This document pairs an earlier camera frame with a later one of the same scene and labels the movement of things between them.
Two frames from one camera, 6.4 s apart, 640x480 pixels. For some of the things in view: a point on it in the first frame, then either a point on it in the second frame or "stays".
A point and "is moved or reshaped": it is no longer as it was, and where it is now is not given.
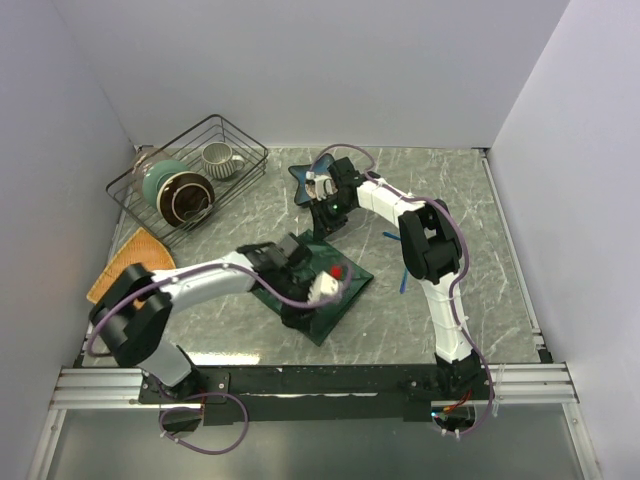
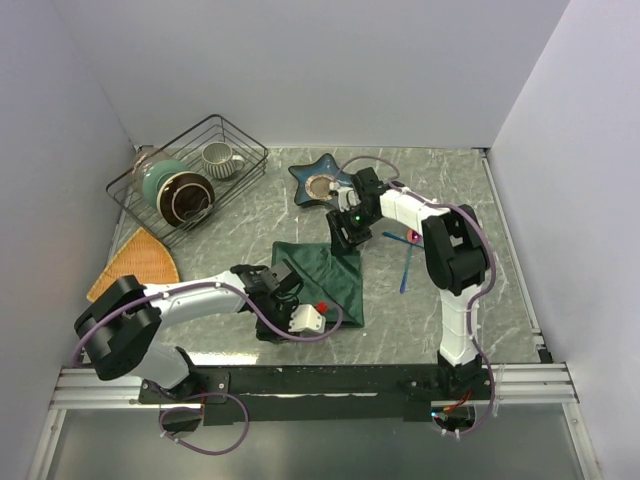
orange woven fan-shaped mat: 144,248 stays
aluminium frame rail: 533,383 stays
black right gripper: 322,225 -> 337,221
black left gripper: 296,316 -> 264,334
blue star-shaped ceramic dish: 319,167 stays
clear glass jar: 145,156 stays
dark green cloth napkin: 339,281 is moved or reshaped
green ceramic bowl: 155,173 stays
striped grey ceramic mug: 219,162 stays
